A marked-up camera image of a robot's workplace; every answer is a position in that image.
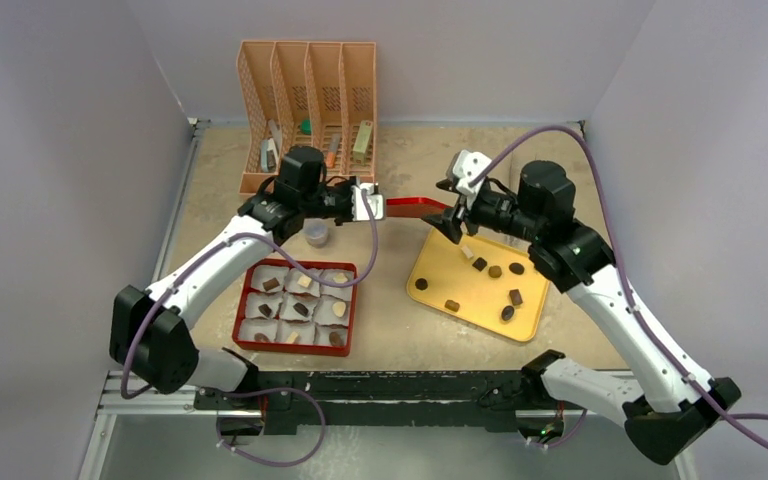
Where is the red lid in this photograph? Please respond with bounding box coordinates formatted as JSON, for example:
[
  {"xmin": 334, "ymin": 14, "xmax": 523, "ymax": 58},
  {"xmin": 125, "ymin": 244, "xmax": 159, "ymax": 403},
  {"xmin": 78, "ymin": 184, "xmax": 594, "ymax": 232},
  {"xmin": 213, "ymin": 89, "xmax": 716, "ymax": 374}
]
[{"xmin": 386, "ymin": 197, "xmax": 447, "ymax": 218}]

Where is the brown chocolate piece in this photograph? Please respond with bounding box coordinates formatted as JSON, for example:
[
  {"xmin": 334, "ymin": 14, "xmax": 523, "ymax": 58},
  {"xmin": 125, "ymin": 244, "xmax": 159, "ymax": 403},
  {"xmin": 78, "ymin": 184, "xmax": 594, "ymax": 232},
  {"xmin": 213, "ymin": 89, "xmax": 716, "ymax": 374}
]
[{"xmin": 261, "ymin": 278, "xmax": 282, "ymax": 292}]

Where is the white chocolate oval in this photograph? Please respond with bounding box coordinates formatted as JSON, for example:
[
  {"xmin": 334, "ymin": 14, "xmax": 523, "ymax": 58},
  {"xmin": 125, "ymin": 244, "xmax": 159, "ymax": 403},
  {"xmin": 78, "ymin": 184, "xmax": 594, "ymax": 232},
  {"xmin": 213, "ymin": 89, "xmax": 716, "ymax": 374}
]
[{"xmin": 332, "ymin": 301, "xmax": 347, "ymax": 318}]

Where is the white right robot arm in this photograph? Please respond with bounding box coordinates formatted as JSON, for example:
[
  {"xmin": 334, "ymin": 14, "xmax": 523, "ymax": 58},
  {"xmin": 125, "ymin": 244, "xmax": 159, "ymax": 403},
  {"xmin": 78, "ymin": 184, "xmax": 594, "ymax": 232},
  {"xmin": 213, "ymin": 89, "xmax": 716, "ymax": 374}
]
[{"xmin": 424, "ymin": 153, "xmax": 741, "ymax": 465}]

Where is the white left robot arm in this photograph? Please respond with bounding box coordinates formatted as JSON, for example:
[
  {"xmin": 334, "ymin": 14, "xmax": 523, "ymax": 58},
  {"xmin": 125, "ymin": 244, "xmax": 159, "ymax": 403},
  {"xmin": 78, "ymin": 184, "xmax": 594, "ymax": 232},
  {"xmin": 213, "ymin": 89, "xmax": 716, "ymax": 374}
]
[{"xmin": 109, "ymin": 146, "xmax": 380, "ymax": 409}]

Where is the brown ridged chocolate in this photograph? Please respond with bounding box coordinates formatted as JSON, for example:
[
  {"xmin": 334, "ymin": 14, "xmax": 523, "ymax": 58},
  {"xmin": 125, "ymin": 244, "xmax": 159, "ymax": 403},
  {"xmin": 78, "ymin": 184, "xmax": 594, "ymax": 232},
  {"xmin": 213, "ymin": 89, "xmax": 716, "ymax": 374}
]
[{"xmin": 444, "ymin": 300, "xmax": 460, "ymax": 312}]

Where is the brown rectangular chocolate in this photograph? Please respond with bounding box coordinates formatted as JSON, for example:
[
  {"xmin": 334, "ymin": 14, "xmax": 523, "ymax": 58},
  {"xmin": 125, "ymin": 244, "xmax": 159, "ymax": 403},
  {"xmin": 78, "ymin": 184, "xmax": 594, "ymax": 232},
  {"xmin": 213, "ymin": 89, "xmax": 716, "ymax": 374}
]
[{"xmin": 508, "ymin": 289, "xmax": 523, "ymax": 307}]

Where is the dark round chocolate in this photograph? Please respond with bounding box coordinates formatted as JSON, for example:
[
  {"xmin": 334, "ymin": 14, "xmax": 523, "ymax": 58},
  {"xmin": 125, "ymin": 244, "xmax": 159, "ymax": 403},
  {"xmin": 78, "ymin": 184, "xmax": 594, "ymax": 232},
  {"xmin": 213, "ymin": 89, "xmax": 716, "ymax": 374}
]
[{"xmin": 500, "ymin": 305, "xmax": 515, "ymax": 323}]

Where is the red chocolate box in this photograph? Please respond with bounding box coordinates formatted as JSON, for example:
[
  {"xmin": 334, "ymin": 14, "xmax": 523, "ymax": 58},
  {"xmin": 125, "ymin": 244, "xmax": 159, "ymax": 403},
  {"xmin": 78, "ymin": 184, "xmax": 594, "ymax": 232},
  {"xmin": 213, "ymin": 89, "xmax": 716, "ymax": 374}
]
[{"xmin": 231, "ymin": 259, "xmax": 358, "ymax": 357}]

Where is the clear paperclip jar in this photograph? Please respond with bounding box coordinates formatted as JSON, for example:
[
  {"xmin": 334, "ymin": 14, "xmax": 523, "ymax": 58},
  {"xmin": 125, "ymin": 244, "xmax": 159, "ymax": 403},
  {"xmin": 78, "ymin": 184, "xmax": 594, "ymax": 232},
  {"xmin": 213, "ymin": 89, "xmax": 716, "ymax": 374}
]
[{"xmin": 302, "ymin": 219, "xmax": 329, "ymax": 248}]

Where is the green small carton box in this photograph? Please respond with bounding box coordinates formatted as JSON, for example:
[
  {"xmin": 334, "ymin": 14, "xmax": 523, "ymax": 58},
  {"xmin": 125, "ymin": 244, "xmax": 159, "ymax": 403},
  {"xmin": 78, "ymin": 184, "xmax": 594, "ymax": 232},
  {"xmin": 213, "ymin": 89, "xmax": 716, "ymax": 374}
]
[{"xmin": 351, "ymin": 120, "xmax": 374, "ymax": 165}]

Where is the yellow tray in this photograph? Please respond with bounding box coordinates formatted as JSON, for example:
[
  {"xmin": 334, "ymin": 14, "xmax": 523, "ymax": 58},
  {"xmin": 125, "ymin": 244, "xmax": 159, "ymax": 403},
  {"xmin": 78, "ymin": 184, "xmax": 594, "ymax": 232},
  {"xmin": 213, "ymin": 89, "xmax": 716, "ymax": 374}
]
[{"xmin": 406, "ymin": 230, "xmax": 549, "ymax": 343}]

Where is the green eraser block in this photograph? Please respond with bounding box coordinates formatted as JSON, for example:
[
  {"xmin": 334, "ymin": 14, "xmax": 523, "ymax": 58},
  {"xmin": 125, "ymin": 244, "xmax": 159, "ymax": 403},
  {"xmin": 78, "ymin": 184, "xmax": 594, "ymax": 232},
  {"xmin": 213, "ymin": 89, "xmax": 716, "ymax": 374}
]
[{"xmin": 299, "ymin": 118, "xmax": 312, "ymax": 135}]

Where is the grey stapler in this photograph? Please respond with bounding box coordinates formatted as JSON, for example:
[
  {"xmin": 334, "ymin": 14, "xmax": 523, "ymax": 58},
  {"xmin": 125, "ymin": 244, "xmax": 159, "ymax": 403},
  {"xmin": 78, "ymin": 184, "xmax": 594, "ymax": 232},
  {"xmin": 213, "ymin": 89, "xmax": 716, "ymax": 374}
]
[{"xmin": 260, "ymin": 138, "xmax": 278, "ymax": 173}]

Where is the pink plastic desk organizer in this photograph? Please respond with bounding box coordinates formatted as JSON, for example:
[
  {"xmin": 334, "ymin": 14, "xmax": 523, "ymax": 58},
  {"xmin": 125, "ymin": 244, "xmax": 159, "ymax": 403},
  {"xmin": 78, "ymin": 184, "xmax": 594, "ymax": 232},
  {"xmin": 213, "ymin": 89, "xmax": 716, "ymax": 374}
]
[{"xmin": 236, "ymin": 40, "xmax": 378, "ymax": 196}]

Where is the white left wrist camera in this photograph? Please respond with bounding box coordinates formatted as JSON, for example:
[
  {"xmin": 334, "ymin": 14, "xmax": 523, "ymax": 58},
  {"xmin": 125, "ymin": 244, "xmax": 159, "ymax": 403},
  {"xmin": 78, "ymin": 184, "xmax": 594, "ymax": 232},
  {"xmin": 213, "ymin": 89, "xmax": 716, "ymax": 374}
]
[{"xmin": 351, "ymin": 183, "xmax": 386, "ymax": 222}]

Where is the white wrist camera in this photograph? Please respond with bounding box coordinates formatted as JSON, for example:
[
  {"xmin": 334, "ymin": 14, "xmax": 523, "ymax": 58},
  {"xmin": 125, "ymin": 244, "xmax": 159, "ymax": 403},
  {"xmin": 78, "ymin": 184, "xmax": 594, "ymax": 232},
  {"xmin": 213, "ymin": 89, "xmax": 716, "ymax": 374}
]
[
  {"xmin": 435, "ymin": 150, "xmax": 492, "ymax": 198},
  {"xmin": 351, "ymin": 183, "xmax": 386, "ymax": 222}
]

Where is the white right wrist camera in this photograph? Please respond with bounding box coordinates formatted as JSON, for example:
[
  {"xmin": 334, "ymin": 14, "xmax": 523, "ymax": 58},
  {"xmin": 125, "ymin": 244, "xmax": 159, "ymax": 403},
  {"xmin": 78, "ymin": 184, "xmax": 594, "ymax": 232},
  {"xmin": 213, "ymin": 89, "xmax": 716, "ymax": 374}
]
[{"xmin": 435, "ymin": 150, "xmax": 492, "ymax": 198}]

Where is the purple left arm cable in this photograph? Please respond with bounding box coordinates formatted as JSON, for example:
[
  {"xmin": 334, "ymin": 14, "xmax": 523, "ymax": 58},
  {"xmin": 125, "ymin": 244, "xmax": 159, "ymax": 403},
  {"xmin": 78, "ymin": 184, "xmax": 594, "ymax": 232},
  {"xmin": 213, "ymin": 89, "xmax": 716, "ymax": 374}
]
[{"xmin": 118, "ymin": 188, "xmax": 381, "ymax": 401}]

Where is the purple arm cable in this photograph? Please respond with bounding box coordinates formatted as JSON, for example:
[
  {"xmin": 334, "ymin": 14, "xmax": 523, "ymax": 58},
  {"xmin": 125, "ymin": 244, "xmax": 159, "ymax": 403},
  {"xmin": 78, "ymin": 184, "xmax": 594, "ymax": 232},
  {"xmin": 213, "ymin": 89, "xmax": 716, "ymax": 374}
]
[
  {"xmin": 118, "ymin": 188, "xmax": 381, "ymax": 401},
  {"xmin": 470, "ymin": 125, "xmax": 768, "ymax": 465}
]

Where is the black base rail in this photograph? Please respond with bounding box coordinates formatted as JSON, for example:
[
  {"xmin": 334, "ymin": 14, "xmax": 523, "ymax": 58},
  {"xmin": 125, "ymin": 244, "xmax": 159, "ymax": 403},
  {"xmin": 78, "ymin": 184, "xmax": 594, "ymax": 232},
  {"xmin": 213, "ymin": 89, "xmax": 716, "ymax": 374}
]
[{"xmin": 195, "ymin": 365, "xmax": 581, "ymax": 443}]

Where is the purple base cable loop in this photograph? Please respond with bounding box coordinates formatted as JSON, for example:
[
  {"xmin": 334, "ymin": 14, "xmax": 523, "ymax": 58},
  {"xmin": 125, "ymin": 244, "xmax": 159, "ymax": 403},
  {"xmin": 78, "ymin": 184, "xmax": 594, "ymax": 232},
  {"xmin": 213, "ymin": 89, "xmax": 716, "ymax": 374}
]
[{"xmin": 215, "ymin": 388, "xmax": 330, "ymax": 470}]

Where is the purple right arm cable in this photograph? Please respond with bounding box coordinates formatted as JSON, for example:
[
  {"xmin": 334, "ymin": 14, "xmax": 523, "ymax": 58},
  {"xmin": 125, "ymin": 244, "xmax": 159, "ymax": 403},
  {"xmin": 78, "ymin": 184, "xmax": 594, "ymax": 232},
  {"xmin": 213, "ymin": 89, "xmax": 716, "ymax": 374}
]
[{"xmin": 470, "ymin": 125, "xmax": 768, "ymax": 465}]

